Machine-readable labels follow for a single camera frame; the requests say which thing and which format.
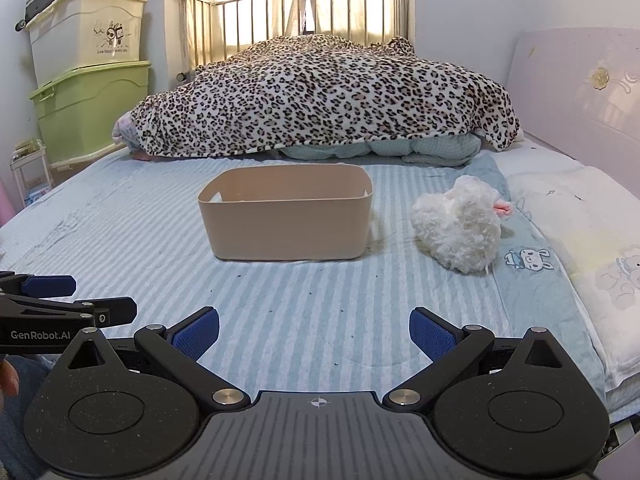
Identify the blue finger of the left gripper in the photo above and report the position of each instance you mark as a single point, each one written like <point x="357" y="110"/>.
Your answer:
<point x="109" y="312"/>
<point x="37" y="286"/>

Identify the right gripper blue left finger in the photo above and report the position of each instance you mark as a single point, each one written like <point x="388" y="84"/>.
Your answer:
<point x="175" y="351"/>

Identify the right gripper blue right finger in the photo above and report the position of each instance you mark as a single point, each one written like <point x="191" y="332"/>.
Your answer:
<point x="455" y="354"/>

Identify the person's left hand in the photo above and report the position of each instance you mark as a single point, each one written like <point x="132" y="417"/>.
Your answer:
<point x="9" y="379"/>

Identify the striped blue bed sheet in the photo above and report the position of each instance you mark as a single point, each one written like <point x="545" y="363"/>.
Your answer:
<point x="129" y="228"/>

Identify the white fluffy plush toy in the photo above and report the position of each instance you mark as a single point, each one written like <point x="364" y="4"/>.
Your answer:
<point x="461" y="228"/>

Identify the green plastic storage box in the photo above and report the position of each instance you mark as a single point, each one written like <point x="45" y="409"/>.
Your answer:
<point x="77" y="111"/>

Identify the beige plastic storage bin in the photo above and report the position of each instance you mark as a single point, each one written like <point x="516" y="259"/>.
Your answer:
<point x="291" y="212"/>

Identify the white pillow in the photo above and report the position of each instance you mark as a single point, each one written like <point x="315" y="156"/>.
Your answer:
<point x="592" y="224"/>

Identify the cream plastic storage box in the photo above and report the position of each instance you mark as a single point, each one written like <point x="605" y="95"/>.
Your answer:
<point x="76" y="33"/>

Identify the leopard print blanket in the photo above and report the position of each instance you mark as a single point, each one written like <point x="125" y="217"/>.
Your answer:
<point x="317" y="90"/>

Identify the pink bed headboard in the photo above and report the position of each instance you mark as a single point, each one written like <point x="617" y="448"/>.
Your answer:
<point x="576" y="89"/>

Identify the metal bed railing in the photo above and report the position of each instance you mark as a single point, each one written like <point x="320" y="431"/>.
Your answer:
<point x="213" y="30"/>

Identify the white wire rack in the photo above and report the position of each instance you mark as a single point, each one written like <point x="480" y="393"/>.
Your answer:
<point x="30" y="170"/>

